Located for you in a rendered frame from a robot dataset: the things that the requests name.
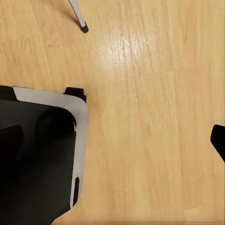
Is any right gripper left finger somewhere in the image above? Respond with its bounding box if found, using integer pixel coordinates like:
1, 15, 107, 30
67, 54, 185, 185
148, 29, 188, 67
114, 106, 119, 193
0, 125, 24, 181

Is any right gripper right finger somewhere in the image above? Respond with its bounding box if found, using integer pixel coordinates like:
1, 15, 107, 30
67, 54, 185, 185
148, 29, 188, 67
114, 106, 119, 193
210, 124, 225, 162

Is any camera tripod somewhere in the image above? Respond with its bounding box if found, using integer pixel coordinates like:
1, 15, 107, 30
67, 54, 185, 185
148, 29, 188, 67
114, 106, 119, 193
69, 0, 89, 33

